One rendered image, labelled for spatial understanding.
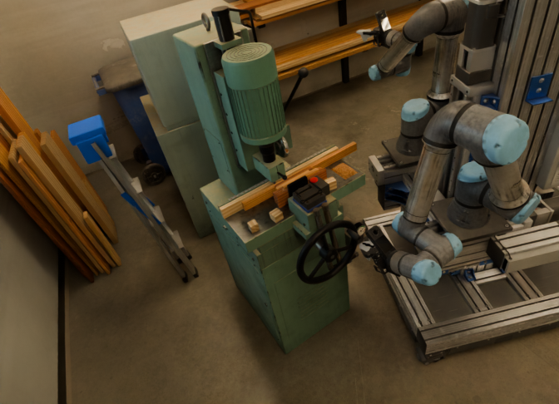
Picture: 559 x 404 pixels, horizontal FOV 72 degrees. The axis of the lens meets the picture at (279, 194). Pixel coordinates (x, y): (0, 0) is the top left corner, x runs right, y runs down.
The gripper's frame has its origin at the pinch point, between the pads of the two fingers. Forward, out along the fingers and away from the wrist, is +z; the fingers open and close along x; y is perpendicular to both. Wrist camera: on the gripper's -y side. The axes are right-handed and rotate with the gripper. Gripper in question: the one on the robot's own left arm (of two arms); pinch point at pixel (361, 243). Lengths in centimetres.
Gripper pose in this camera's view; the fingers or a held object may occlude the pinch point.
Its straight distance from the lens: 148.1
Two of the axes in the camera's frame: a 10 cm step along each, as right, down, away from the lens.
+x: 8.2, -5.0, 2.7
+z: -3.6, -0.9, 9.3
